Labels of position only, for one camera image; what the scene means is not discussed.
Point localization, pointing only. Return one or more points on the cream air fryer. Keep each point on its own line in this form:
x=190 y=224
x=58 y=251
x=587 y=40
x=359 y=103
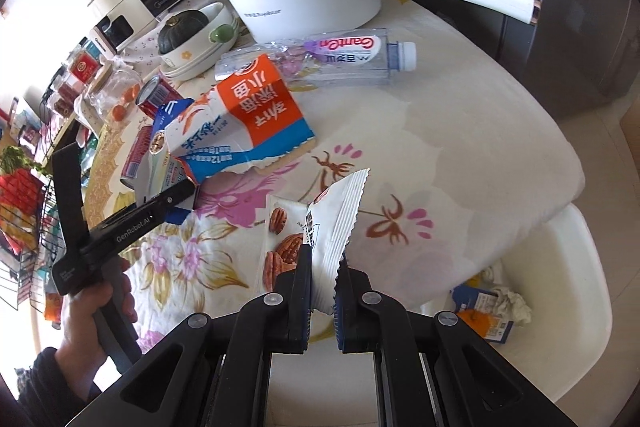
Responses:
x=107 y=2

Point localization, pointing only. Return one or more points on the white nut snack packet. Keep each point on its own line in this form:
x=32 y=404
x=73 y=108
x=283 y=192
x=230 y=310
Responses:
x=335 y=217

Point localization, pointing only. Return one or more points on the white ceramic bowl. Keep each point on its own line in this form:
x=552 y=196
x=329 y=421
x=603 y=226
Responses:
x=212 y=53

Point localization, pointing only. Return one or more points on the orange white blue milk carton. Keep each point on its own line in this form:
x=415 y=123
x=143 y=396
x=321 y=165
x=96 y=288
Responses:
x=260 y=107

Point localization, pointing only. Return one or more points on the green pumpkin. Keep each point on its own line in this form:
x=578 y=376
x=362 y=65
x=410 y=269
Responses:
x=180 y=32

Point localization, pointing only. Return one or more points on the person's left hand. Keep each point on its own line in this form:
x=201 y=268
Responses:
x=82 y=337

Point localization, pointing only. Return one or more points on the red can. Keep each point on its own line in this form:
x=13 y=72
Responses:
x=137 y=154
x=152 y=94

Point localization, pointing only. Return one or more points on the red label jar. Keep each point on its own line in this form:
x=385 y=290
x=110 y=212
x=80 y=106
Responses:
x=82 y=64

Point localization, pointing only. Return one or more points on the clear plastic water bottle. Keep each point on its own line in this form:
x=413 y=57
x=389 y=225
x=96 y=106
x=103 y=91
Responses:
x=350 y=57

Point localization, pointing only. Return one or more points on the person's left forearm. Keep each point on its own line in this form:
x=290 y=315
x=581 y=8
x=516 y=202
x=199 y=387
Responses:
x=45 y=387

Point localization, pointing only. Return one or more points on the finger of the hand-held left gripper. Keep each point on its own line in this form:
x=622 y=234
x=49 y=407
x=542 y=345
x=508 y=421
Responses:
x=175 y=198

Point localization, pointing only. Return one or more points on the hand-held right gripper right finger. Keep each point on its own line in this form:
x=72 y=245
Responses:
x=350 y=307

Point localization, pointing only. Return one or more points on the floral tablecloth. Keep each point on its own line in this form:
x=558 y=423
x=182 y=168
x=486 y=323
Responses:
x=450 y=132

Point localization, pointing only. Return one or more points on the grey refrigerator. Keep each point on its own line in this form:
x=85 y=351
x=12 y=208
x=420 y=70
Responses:
x=575 y=7

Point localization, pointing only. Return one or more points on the glass jar with wooden lid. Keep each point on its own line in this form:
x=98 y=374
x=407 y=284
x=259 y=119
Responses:
x=107 y=94

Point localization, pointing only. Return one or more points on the blue long box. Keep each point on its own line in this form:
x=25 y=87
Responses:
x=475 y=299

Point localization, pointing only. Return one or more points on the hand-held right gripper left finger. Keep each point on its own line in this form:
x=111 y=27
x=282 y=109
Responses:
x=300 y=302

